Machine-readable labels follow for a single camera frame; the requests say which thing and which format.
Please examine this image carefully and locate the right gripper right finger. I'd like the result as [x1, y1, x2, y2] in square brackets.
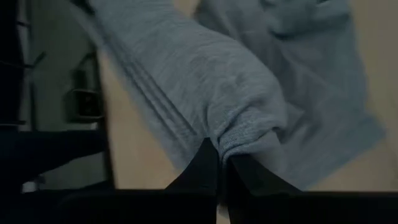
[228, 154, 301, 195]

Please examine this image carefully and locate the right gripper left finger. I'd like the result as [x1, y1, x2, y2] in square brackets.
[164, 138, 220, 192]

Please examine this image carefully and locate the light grey shirt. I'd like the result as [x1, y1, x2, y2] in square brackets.
[88, 0, 386, 191]

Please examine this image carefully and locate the grey power brick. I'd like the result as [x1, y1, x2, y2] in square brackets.
[63, 70, 105, 124]

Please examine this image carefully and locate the black aluminium table frame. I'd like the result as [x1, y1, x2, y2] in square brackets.
[0, 0, 116, 195]

